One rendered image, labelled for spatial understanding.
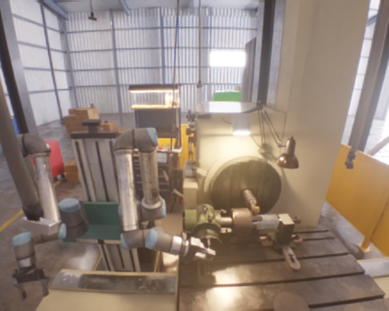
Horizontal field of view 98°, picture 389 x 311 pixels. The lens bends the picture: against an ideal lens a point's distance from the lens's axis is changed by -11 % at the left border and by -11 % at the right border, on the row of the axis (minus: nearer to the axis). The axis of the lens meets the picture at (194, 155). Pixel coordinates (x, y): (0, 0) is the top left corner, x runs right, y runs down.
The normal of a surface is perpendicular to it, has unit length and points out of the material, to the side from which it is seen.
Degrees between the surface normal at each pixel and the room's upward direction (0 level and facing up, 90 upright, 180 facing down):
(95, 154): 90
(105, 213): 90
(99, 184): 90
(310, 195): 90
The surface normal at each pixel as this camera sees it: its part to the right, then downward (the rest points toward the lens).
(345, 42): 0.02, 0.36
